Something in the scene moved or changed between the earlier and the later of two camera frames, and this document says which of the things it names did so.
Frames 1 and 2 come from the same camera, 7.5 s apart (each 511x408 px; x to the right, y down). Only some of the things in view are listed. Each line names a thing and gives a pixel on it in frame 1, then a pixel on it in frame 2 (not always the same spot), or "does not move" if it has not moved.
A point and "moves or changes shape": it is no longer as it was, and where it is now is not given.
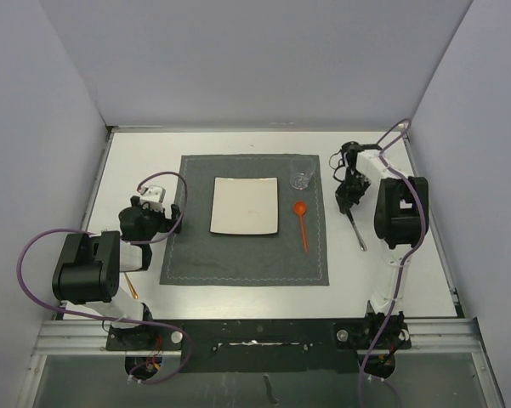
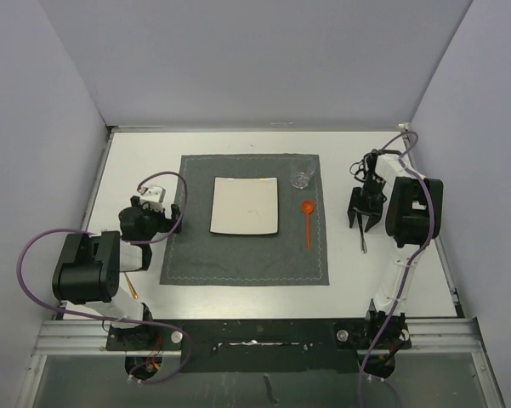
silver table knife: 362,244 moves or changes shape
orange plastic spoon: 300,207 moves or changes shape
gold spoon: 131,286 does not move
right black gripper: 346,200 → 356,205
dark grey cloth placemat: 196,257 does not move
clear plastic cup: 301,169 does not move
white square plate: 245,206 does not move
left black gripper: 167,224 does not move
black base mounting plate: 262,345 does not move
